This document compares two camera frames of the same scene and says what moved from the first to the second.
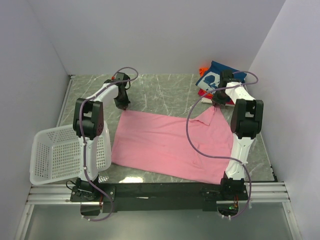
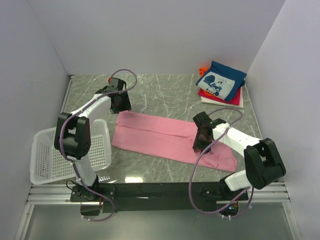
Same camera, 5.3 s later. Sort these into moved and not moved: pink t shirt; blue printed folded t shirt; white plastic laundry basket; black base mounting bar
Moved: pink t shirt
Not moved: black base mounting bar; white plastic laundry basket; blue printed folded t shirt
